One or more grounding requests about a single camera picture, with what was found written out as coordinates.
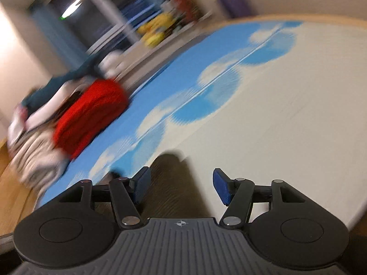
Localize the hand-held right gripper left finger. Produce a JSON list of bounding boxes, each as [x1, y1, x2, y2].
[[59, 166, 151, 230]]

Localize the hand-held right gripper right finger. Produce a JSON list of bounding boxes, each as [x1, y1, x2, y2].
[[212, 168, 305, 230]]

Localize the brown pants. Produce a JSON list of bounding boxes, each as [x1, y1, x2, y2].
[[95, 153, 215, 222]]

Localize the folded red blanket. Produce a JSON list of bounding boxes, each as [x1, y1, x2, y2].
[[53, 79, 130, 161]]

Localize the blue and white printed mat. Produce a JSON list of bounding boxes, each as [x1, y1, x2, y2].
[[37, 20, 367, 230]]

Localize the folded cream blanket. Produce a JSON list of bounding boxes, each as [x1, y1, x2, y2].
[[7, 120, 73, 191]]

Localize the white window ledge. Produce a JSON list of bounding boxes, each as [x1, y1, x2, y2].
[[86, 27, 208, 94]]

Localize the teal cloth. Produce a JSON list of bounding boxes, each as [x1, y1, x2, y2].
[[21, 54, 101, 116]]

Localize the yellow plush toys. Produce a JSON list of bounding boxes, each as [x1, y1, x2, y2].
[[137, 11, 179, 48]]

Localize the blue curtain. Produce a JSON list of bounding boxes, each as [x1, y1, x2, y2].
[[29, 3, 88, 73]]

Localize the purple object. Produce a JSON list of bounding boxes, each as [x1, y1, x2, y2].
[[217, 0, 253, 19]]

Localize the dark window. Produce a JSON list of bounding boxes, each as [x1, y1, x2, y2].
[[47, 0, 138, 50]]

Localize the dark red object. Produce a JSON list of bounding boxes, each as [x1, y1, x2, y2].
[[171, 0, 202, 21]]

